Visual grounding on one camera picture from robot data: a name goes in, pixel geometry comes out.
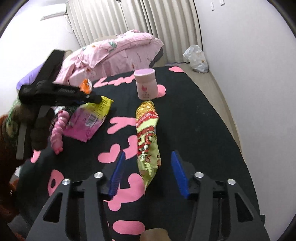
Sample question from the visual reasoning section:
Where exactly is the pink cream jar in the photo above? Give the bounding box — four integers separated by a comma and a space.
133, 68, 158, 101

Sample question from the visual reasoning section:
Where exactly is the black pink-patterned table cloth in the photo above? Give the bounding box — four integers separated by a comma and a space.
16, 67, 259, 240

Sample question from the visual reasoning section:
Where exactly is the white plastic bag on floor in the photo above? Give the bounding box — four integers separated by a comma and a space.
183, 45, 209, 73

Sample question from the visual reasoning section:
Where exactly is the pink snack wrapper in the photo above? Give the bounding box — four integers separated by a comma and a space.
64, 96, 114, 143

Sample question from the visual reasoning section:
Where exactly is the pink floral duvet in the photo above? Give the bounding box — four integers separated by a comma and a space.
54, 30, 164, 87

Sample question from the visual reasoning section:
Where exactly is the white wall switch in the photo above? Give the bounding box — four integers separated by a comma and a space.
210, 2, 215, 11

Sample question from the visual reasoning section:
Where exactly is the orange plastic bag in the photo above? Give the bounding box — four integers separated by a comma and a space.
79, 79, 93, 94

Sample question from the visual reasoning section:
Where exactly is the beige pleated curtain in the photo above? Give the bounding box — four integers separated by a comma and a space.
66, 1, 203, 63

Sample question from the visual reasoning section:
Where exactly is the green checkered cloth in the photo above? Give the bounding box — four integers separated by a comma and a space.
6, 97, 21, 133

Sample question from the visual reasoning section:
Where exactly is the pink caterpillar toy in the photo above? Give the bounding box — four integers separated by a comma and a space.
50, 110, 70, 155

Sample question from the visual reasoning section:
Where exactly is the bed with pink sheet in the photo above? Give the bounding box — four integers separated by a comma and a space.
84, 43, 164, 81

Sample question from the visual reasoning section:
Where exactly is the yellow red snack wrapper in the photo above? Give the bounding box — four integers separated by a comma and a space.
135, 100, 162, 189

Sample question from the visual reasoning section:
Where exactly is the purple pillow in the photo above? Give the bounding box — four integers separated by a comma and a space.
16, 63, 43, 92

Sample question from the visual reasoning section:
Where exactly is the white air conditioner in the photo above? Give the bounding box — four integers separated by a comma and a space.
41, 3, 66, 21

